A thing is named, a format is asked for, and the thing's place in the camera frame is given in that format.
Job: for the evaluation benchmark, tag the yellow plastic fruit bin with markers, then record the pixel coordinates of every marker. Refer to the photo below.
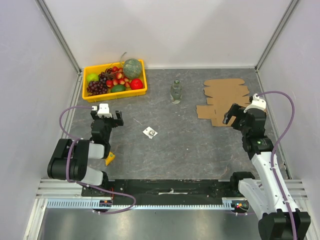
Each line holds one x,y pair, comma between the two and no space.
97,69

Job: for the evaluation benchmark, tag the slotted cable duct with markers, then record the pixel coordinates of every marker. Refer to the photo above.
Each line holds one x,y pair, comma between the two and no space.
158,203

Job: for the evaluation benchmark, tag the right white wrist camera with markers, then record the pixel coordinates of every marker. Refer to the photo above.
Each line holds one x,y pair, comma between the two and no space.
256,103

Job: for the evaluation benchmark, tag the green netted melon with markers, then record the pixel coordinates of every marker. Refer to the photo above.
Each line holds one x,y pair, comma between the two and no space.
132,68

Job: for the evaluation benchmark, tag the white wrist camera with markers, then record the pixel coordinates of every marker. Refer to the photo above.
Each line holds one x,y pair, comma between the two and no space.
103,110
256,103

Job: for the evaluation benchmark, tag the dark purple grape bunch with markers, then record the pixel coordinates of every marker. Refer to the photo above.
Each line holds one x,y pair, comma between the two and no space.
95,88

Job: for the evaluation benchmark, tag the small white packet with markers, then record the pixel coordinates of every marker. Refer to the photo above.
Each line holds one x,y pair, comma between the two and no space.
150,132

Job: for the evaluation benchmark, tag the green apple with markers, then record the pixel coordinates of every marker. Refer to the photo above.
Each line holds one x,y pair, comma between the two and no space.
92,77

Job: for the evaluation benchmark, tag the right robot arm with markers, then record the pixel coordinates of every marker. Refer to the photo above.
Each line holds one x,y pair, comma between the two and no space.
279,217

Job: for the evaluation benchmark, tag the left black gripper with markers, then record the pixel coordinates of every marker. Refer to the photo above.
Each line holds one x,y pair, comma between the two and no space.
116,122

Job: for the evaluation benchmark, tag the brown cardboard box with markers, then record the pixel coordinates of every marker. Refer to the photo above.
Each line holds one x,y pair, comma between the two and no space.
220,95

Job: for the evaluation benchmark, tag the yellow snack packet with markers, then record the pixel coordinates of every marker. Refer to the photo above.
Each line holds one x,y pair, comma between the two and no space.
111,156

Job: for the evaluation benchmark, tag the green avocado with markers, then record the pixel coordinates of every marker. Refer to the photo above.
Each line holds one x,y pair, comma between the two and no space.
117,88

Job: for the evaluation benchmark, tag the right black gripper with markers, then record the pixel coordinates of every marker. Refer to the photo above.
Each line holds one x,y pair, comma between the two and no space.
238,114

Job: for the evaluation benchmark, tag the red tomato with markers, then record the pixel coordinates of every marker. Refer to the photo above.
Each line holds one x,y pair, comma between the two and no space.
136,84

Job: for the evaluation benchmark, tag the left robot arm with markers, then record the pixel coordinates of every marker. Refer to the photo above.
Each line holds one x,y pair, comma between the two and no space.
69,160

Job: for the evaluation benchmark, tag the clear glass bottle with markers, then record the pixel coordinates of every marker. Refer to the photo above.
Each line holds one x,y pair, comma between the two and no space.
176,92

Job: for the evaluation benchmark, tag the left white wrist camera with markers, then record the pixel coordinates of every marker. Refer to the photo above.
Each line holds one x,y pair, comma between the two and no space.
103,110

